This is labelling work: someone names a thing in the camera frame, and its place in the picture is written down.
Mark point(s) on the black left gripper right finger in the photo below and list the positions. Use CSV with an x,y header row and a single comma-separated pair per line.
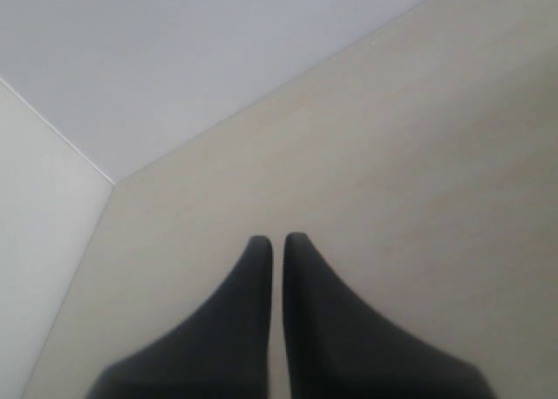
x,y
339,347

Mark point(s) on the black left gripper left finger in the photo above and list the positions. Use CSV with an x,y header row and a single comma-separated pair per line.
x,y
220,351

